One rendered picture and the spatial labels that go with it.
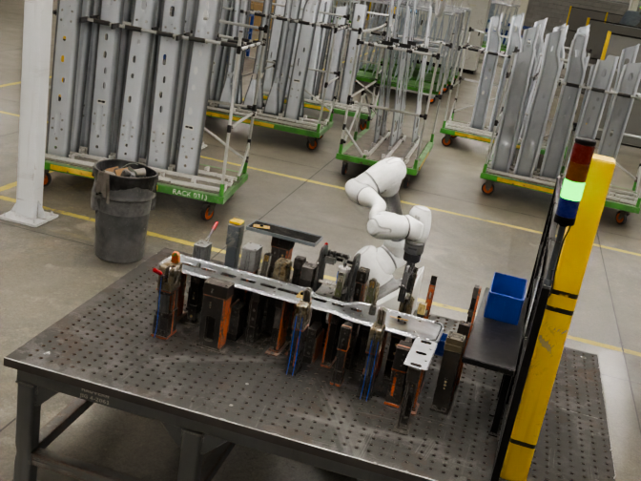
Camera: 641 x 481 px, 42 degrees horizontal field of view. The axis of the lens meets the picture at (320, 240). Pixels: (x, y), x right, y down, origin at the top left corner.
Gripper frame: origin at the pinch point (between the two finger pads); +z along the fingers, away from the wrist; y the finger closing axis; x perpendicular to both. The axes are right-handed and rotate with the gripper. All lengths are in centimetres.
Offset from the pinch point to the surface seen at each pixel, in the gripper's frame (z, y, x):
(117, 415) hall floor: 114, -8, -139
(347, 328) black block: 14.3, 20.3, -18.5
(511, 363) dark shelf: 10, 19, 52
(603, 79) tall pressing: -43, -724, 92
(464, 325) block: 5.8, 3.7, 29.1
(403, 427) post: 42, 39, 16
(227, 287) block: 11, 20, -76
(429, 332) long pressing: 13.3, 3.5, 15.2
